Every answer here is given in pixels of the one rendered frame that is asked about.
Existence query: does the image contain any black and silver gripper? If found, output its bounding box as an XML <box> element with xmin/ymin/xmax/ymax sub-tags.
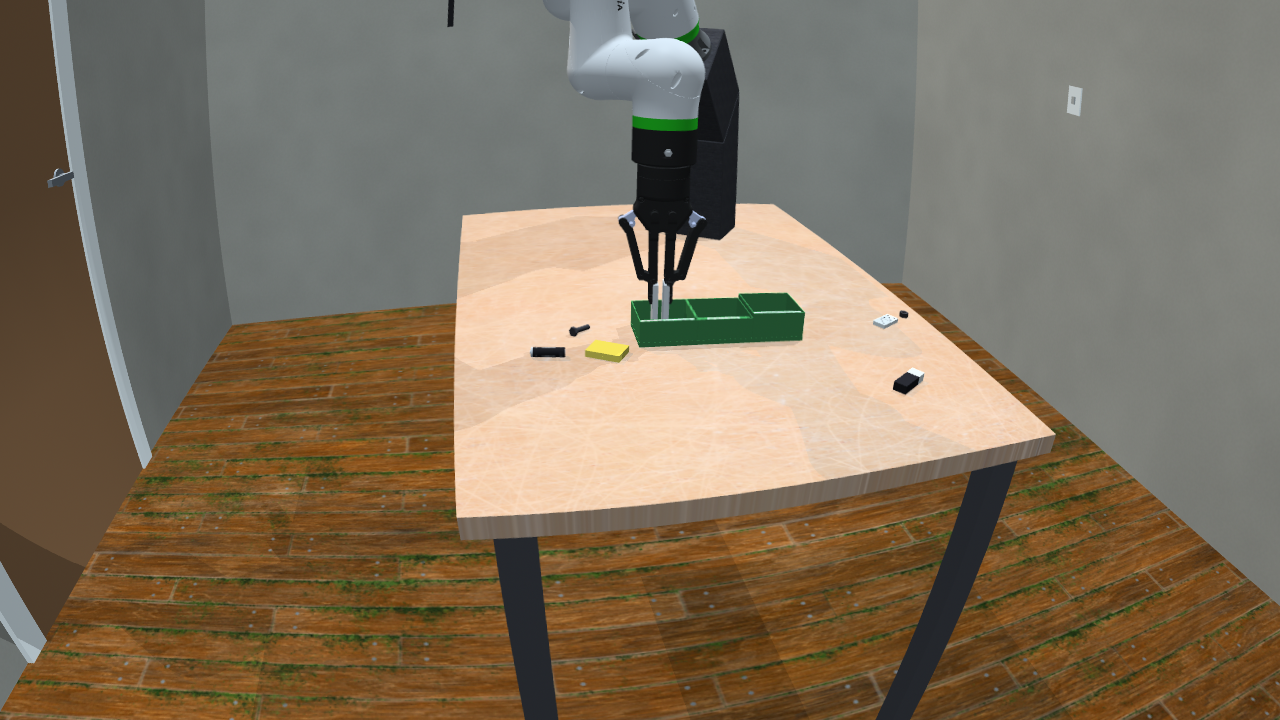
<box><xmin>618</xmin><ymin>164</ymin><xmax>707</xmax><ymax>320</ymax></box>

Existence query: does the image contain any green three-compartment bin rack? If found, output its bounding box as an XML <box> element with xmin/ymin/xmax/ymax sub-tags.
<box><xmin>631</xmin><ymin>293</ymin><xmax>805</xmax><ymax>348</ymax></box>

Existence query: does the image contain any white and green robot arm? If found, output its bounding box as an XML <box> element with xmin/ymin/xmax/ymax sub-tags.
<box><xmin>543</xmin><ymin>0</ymin><xmax>710</xmax><ymax>168</ymax></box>

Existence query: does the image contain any yellow sticky note pad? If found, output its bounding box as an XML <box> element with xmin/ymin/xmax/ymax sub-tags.
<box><xmin>585</xmin><ymin>340</ymin><xmax>628</xmax><ymax>363</ymax></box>

